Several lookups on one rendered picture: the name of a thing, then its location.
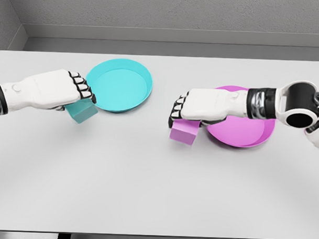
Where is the pink block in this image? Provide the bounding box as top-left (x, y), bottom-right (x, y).
top-left (169, 118), bottom-right (201, 146)

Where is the cyan plate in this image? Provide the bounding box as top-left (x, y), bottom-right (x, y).
top-left (84, 57), bottom-right (153, 114)

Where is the pink plate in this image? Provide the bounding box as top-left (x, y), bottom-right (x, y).
top-left (205, 84), bottom-right (278, 150)

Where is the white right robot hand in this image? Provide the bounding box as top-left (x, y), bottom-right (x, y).
top-left (168, 88), bottom-right (231, 133)

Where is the cyan block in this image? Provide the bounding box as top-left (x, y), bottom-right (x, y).
top-left (64, 99), bottom-right (100, 124)

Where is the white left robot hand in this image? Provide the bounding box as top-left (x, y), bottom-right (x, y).
top-left (28, 68), bottom-right (98, 113)

